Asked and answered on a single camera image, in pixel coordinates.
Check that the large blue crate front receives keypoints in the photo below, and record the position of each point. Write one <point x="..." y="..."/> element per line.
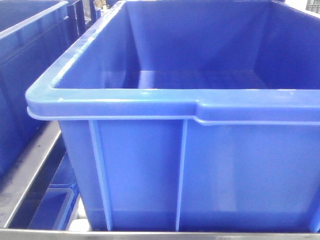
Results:
<point x="192" y="116"/>

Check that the blue bin below rack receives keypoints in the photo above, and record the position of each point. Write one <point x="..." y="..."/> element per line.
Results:
<point x="59" y="200"/>

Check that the blue crate left neighbour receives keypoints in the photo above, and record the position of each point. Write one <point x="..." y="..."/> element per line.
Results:
<point x="33" y="34"/>

